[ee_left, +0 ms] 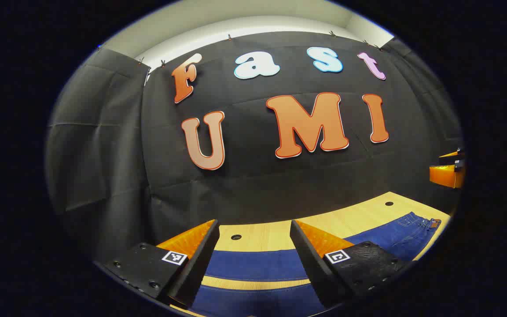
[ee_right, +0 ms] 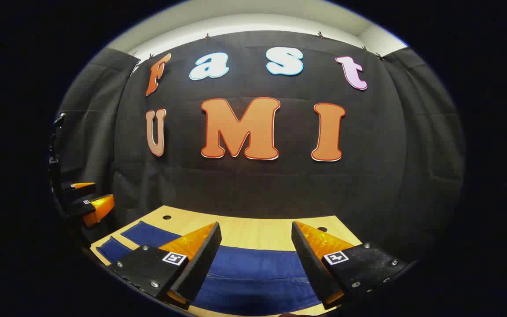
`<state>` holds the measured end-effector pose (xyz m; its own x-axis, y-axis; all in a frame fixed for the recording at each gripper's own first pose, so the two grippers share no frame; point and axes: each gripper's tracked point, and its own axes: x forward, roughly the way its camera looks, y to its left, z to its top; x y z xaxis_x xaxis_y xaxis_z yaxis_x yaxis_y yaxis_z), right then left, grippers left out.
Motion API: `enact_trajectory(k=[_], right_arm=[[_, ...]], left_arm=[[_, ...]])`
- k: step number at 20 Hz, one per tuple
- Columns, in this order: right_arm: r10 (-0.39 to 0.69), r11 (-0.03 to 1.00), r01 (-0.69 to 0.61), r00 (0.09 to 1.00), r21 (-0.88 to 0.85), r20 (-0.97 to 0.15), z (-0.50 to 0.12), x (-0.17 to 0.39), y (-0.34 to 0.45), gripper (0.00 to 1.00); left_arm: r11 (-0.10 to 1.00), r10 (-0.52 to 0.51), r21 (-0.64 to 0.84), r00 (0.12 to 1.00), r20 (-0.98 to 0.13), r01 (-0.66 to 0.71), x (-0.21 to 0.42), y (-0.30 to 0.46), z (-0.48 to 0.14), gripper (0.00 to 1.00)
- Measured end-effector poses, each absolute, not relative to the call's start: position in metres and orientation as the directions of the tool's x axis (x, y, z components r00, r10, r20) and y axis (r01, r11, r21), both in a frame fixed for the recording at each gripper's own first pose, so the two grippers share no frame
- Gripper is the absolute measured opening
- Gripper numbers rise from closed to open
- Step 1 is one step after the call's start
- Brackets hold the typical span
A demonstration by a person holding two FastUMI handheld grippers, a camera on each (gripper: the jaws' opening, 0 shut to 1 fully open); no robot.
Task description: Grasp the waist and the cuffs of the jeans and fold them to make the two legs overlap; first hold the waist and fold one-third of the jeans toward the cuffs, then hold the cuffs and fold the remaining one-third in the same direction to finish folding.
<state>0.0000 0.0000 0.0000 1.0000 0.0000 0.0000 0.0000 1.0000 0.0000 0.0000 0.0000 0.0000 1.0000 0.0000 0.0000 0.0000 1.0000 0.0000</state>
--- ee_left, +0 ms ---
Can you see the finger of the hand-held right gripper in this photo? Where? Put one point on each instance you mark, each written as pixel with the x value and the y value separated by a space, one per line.
pixel 445 176
pixel 448 155

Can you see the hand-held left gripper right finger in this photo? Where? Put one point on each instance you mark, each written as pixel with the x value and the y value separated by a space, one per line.
pixel 310 264

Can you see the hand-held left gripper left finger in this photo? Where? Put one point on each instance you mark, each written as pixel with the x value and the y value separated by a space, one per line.
pixel 196 264

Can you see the blue denim jeans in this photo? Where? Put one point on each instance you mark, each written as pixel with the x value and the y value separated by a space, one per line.
pixel 258 264

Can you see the black backdrop cloth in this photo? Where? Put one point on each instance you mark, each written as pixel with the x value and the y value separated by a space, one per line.
pixel 253 185

